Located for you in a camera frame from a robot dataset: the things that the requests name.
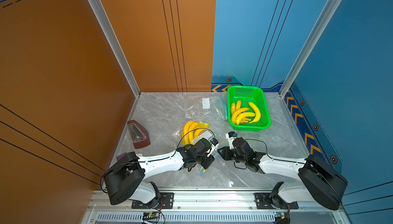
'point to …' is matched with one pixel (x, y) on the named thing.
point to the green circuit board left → (151, 214)
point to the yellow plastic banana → (242, 114)
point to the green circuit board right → (279, 214)
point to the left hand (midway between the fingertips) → (212, 155)
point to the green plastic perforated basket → (246, 94)
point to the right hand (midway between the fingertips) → (218, 151)
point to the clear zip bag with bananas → (205, 108)
